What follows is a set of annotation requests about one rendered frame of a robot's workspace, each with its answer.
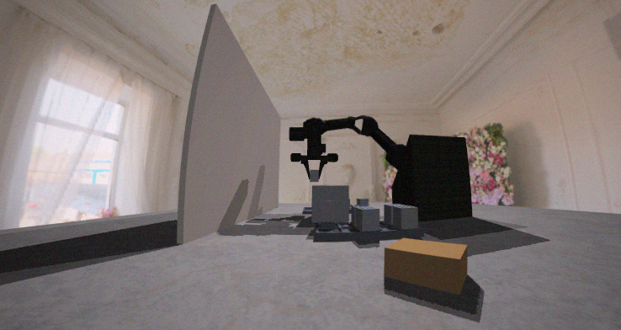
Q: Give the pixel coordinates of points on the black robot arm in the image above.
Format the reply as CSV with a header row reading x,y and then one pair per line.
x,y
314,127

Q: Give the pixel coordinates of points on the brown rectangular block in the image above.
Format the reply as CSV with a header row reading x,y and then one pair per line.
x,y
437,265

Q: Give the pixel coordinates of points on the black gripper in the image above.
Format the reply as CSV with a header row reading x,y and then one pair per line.
x,y
296,157

